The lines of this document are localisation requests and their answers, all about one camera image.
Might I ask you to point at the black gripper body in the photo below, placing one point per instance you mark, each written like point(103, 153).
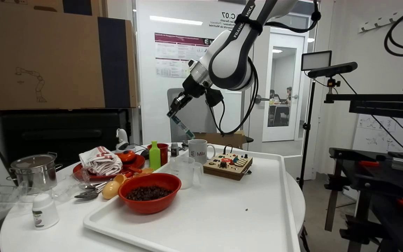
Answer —
point(194, 87)

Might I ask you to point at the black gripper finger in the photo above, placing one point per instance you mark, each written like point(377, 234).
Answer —
point(173, 106)
point(180, 106)

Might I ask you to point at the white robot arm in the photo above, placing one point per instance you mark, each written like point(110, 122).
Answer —
point(230, 56)

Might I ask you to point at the white mug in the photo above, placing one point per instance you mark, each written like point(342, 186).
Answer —
point(198, 148)

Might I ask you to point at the white plastic tray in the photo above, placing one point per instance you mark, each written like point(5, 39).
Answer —
point(239, 224)

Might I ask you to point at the grey office chair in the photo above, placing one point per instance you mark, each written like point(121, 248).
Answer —
point(199, 120)

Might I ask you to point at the small dark jar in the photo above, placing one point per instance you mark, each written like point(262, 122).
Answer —
point(174, 150)

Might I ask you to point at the red cup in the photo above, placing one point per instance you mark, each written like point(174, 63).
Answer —
point(166, 154)

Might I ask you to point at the green squeeze bottle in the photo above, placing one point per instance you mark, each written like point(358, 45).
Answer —
point(155, 158)

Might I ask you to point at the red toy pepper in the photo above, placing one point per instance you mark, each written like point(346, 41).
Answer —
point(128, 157)

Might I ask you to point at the white door with window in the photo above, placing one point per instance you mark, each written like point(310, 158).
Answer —
point(269, 92)

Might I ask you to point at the wooden toy box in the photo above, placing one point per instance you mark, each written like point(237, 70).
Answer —
point(230, 168)

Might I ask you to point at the white red cloth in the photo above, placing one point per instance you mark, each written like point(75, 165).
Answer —
point(102, 161)

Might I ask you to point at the coffee beans pile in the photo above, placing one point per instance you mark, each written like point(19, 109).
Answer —
point(146, 193)

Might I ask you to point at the red bowl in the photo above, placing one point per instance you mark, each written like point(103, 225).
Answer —
point(150, 206)

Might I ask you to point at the yellow plastic banana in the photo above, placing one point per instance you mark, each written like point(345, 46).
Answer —
point(111, 189)

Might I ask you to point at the red plate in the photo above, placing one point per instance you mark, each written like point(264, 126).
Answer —
point(85, 174)

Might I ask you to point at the black cabinet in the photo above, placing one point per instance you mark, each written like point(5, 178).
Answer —
point(57, 133)

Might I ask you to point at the black light stand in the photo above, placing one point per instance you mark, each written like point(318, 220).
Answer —
point(307, 126)

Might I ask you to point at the metal cutlery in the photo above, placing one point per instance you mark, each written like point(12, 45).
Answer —
point(88, 193)

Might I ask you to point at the led light panel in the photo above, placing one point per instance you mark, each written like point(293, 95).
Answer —
point(317, 60)

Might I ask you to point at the large cardboard box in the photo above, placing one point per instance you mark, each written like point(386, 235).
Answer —
point(39, 60)

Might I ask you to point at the steel pot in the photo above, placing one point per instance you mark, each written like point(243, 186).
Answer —
point(36, 175)

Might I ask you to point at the whiteboard with scribbles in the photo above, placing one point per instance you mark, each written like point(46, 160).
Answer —
point(374, 134)

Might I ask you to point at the black metal rig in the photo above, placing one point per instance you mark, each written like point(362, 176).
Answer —
point(384, 105)

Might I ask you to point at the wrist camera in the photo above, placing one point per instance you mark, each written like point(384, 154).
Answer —
point(215, 98)

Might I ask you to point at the wall poster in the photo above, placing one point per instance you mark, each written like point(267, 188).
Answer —
point(174, 50)

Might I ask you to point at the black stereo camera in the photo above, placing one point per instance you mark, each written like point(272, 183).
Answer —
point(332, 70)

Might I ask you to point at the white coat hook rail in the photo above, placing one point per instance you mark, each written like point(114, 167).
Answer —
point(374, 22)

